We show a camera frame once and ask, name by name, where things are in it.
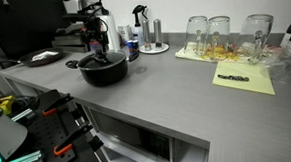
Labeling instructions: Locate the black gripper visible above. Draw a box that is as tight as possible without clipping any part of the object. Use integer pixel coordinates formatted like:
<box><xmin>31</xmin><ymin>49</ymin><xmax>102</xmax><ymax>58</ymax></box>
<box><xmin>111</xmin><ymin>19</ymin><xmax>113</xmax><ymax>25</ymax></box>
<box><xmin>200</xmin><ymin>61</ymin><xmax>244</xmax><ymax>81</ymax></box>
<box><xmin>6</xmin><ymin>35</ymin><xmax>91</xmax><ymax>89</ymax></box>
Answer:
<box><xmin>80</xmin><ymin>16</ymin><xmax>111</xmax><ymax>56</ymax></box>

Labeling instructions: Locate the glass pot lid black knob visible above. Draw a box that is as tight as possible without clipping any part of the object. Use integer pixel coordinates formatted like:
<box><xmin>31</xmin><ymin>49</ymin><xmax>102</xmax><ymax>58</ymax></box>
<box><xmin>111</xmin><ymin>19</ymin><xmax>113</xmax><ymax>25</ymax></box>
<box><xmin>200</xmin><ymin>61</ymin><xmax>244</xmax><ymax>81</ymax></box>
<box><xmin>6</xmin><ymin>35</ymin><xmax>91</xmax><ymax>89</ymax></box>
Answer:
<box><xmin>77</xmin><ymin>48</ymin><xmax>128</xmax><ymax>71</ymax></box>

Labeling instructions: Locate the black cooking pot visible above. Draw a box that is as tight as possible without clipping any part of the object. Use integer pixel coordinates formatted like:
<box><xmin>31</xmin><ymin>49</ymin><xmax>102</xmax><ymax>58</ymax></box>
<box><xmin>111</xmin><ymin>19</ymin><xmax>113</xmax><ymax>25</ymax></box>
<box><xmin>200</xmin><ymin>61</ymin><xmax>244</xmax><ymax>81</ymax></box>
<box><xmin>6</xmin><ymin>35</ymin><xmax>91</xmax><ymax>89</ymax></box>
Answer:
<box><xmin>64</xmin><ymin>48</ymin><xmax>142</xmax><ymax>89</ymax></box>

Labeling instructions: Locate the white cylindrical jug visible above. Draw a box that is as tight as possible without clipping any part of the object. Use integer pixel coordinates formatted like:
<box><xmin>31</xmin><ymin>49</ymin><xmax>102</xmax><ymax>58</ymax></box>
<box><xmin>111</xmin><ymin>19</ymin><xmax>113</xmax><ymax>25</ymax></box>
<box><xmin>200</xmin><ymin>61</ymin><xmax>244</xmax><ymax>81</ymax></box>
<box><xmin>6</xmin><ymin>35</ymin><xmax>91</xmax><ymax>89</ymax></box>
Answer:
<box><xmin>98</xmin><ymin>12</ymin><xmax>122</xmax><ymax>53</ymax></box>

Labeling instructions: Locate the small white carton box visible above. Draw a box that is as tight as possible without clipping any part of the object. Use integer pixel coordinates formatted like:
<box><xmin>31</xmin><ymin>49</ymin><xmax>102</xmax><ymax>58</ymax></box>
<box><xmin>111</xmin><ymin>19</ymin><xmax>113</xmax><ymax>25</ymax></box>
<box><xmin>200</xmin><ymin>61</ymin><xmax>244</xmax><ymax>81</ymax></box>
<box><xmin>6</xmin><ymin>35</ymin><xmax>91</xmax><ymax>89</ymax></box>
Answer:
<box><xmin>117</xmin><ymin>24</ymin><xmax>134</xmax><ymax>43</ymax></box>

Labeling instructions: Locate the grey stacked appliance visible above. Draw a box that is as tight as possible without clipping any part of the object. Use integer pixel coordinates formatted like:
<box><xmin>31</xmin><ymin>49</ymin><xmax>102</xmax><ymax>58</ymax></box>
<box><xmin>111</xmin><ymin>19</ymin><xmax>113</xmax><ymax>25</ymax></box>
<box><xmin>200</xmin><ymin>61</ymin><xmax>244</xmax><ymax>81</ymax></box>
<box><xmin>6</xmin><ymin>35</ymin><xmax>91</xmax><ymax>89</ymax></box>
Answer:
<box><xmin>49</xmin><ymin>21</ymin><xmax>92</xmax><ymax>56</ymax></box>

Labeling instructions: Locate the spray bottle black trigger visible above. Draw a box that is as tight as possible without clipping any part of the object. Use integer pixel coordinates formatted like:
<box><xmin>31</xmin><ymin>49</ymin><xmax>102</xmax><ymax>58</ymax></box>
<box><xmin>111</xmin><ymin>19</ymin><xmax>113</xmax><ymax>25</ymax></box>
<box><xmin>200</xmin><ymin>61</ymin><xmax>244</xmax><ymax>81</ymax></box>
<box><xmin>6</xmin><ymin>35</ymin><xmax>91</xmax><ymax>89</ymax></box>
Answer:
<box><xmin>131</xmin><ymin>4</ymin><xmax>151</xmax><ymax>48</ymax></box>

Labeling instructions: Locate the steel grinder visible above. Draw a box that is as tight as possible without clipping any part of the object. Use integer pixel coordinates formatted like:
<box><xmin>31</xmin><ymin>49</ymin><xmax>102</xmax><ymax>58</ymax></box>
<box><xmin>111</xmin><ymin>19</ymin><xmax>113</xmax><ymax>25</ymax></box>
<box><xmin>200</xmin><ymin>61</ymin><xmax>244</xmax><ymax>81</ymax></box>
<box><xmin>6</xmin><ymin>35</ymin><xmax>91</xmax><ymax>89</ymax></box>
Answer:
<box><xmin>141</xmin><ymin>19</ymin><xmax>153</xmax><ymax>52</ymax></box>
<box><xmin>152</xmin><ymin>18</ymin><xmax>164</xmax><ymax>48</ymax></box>

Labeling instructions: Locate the round white plate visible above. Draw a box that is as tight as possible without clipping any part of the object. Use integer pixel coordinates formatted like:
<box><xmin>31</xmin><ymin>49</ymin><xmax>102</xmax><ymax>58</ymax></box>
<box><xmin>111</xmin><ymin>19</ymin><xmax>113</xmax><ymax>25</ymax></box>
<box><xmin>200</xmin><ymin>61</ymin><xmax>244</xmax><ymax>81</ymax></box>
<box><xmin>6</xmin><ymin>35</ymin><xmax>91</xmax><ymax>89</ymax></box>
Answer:
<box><xmin>139</xmin><ymin>42</ymin><xmax>171</xmax><ymax>55</ymax></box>

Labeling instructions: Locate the black frying pan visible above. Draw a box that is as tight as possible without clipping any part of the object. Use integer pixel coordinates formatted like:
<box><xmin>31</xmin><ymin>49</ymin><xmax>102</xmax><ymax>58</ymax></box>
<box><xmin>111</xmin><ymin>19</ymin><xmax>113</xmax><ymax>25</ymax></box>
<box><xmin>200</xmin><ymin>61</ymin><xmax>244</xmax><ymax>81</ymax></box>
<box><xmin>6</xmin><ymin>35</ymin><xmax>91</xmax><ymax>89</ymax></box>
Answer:
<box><xmin>0</xmin><ymin>46</ymin><xmax>66</xmax><ymax>70</ymax></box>

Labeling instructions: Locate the patterned yellow dish towel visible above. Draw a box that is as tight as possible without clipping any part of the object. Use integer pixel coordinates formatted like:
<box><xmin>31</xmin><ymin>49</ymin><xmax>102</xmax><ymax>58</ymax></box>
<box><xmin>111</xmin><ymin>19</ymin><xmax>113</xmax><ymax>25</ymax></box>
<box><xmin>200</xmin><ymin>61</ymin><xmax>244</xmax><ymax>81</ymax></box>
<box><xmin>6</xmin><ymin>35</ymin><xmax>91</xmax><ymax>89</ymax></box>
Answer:
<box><xmin>174</xmin><ymin>37</ymin><xmax>283</xmax><ymax>69</ymax></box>

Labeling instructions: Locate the built-in steel microwave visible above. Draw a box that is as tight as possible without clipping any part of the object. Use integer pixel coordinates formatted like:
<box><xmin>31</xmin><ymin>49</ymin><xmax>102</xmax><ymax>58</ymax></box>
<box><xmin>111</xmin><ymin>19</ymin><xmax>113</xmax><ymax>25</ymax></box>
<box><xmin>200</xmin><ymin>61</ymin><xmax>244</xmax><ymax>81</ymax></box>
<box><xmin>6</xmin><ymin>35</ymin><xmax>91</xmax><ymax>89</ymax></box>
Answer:
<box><xmin>86</xmin><ymin>103</ymin><xmax>176</xmax><ymax>162</ymax></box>

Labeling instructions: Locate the short aluminium extrusion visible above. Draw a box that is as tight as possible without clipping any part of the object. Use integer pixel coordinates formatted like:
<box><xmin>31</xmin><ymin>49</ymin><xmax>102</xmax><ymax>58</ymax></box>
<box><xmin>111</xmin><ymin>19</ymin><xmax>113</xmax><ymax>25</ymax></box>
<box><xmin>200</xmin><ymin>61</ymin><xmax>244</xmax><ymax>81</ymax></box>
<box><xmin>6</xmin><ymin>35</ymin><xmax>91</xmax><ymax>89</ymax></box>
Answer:
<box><xmin>10</xmin><ymin>108</ymin><xmax>35</xmax><ymax>123</ymax></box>

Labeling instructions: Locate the black pegboard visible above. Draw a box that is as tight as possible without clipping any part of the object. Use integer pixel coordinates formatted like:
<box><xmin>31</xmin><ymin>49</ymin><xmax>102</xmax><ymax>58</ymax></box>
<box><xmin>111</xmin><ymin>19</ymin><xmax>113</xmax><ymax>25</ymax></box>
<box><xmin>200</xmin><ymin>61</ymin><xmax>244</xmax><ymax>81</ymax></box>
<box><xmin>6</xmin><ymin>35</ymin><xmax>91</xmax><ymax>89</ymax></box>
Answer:
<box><xmin>4</xmin><ymin>86</ymin><xmax>106</xmax><ymax>162</ymax></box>

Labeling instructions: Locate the yellow tool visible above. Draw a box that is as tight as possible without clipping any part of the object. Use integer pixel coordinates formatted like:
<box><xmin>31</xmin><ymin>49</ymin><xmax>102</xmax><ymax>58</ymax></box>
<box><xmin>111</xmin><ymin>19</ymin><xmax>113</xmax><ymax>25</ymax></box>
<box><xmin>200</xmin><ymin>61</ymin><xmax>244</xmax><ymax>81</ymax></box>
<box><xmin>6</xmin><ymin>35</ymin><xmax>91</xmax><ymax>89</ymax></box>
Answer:
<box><xmin>0</xmin><ymin>94</ymin><xmax>18</xmax><ymax>117</ymax></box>

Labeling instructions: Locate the large upturned glass mug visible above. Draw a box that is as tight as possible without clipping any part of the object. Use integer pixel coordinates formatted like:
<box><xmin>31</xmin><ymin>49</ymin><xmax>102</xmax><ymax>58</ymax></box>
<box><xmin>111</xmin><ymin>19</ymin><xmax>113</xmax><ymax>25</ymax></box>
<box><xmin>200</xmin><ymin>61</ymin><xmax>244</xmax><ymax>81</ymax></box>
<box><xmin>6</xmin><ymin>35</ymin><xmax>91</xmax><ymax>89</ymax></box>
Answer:
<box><xmin>237</xmin><ymin>12</ymin><xmax>277</xmax><ymax>65</ymax></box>

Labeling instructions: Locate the clear plastic bag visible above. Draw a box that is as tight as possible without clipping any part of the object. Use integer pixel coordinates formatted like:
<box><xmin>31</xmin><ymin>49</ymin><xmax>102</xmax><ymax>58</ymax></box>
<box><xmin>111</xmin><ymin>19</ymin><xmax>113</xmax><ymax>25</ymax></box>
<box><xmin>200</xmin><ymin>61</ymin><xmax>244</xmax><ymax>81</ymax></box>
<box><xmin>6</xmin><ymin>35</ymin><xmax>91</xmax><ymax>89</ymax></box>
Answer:
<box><xmin>259</xmin><ymin>44</ymin><xmax>291</xmax><ymax>86</ymax></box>

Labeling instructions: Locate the black clamp orange handle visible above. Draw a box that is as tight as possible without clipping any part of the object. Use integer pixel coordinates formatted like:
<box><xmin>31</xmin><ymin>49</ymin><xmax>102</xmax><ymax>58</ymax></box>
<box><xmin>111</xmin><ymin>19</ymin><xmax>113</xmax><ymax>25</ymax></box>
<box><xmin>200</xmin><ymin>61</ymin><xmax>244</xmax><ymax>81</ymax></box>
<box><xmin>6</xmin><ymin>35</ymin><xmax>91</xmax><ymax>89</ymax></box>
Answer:
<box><xmin>51</xmin><ymin>122</ymin><xmax>95</xmax><ymax>157</ymax></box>
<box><xmin>40</xmin><ymin>93</ymin><xmax>76</xmax><ymax>117</ymax></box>

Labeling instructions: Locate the coiled black cable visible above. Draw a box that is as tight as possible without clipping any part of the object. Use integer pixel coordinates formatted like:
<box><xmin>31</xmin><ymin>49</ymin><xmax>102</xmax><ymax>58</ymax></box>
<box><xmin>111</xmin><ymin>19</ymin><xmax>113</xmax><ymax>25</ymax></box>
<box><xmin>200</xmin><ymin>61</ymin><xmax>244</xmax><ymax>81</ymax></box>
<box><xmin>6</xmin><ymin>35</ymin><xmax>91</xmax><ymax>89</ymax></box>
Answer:
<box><xmin>12</xmin><ymin>94</ymin><xmax>42</xmax><ymax>116</ymax></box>

